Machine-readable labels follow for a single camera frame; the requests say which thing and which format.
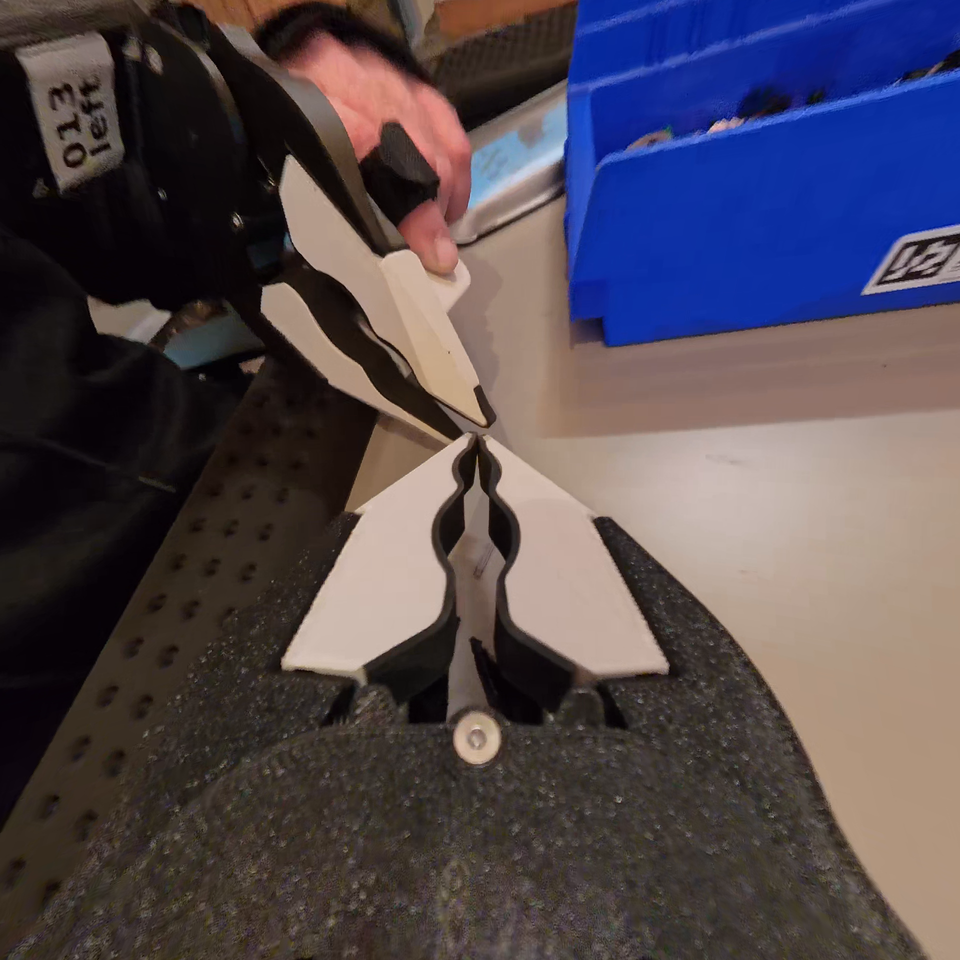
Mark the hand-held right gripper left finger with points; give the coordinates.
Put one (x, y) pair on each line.
(375, 592)

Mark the black perforated mat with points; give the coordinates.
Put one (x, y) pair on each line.
(187, 562)

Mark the blue plastic storage bin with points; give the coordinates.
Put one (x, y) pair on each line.
(750, 225)

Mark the pile of colourful construction pieces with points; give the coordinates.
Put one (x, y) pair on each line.
(765, 101)

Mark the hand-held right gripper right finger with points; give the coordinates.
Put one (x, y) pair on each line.
(577, 600)

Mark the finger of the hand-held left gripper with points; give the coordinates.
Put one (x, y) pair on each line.
(315, 345)
(420, 337)

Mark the person's left hand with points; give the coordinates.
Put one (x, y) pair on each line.
(397, 97)

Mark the black ribbed foam cushion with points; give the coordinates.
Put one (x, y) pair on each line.
(510, 82)

